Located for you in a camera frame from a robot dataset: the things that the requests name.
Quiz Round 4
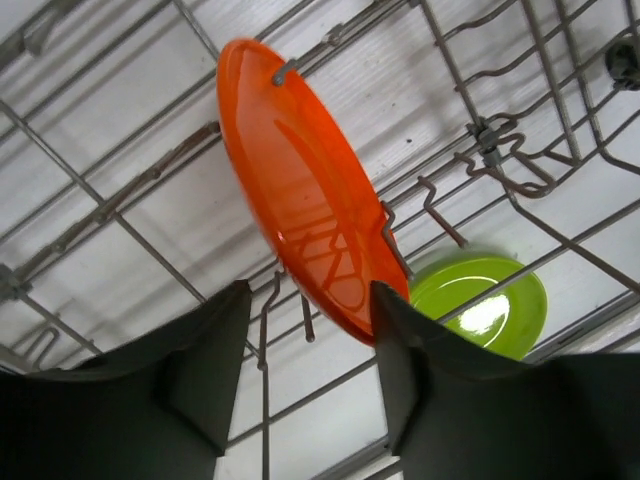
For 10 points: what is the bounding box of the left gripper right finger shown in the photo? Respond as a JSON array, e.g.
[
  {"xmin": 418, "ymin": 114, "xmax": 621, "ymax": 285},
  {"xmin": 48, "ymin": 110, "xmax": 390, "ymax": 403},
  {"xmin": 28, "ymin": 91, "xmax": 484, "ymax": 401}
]
[{"xmin": 370, "ymin": 281, "xmax": 639, "ymax": 479}]

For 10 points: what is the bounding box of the orange plate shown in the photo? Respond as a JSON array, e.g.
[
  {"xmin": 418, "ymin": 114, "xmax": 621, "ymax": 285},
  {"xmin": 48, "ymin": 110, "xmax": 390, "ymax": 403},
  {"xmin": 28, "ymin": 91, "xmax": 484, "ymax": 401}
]
[{"xmin": 216, "ymin": 38, "xmax": 409, "ymax": 346}]

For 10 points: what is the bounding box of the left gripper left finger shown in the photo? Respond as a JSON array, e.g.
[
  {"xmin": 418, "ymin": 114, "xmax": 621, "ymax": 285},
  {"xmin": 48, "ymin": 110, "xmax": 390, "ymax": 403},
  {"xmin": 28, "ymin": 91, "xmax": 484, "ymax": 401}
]
[{"xmin": 1, "ymin": 280, "xmax": 251, "ymax": 479}]

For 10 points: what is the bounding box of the green plate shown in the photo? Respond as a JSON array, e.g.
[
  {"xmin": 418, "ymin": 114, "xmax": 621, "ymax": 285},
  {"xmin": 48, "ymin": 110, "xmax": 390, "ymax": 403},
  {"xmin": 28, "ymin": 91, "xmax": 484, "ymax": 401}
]
[{"xmin": 409, "ymin": 252, "xmax": 548, "ymax": 361}]

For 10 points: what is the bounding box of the grey wire dish rack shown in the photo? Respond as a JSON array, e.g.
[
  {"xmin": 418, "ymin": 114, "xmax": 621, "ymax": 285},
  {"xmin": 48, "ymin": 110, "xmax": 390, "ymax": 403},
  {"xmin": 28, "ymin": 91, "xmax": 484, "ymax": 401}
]
[{"xmin": 1, "ymin": 1, "xmax": 639, "ymax": 479}]

